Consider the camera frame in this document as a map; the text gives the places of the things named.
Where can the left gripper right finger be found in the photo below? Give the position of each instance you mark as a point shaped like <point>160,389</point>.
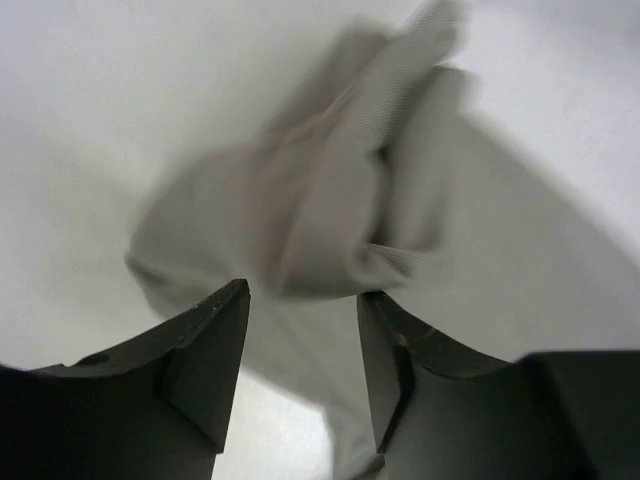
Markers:
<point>442,410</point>

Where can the grey trousers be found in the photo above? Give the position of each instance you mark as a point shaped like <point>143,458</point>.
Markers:
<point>373,179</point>

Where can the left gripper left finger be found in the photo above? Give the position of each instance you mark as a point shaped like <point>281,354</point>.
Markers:
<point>156,406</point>

